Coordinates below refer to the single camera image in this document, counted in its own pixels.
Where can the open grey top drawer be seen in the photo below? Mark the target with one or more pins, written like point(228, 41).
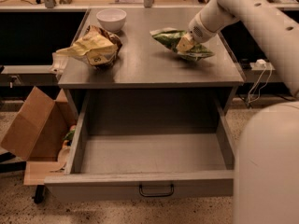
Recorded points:
point(128, 138)

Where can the black drawer handle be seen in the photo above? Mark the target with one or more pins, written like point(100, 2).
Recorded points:
point(156, 191)

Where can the items inside cardboard box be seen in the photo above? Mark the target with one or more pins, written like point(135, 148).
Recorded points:
point(67, 142)

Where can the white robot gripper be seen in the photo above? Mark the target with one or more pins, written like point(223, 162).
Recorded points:
point(198, 31)

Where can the green jalapeno chip bag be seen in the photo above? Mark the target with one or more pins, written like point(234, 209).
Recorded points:
point(182, 43)

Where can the white ceramic bowl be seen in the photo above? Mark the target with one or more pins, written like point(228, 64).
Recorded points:
point(112, 19)

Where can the grey cabinet with top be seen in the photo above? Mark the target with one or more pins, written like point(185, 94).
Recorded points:
point(145, 63)

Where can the yellow crumpled chip bag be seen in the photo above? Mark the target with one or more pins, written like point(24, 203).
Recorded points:
point(98, 47)

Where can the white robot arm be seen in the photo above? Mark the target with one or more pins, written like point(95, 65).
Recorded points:
point(266, 176)

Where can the brown cardboard box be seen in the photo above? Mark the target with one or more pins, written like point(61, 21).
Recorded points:
point(36, 134)

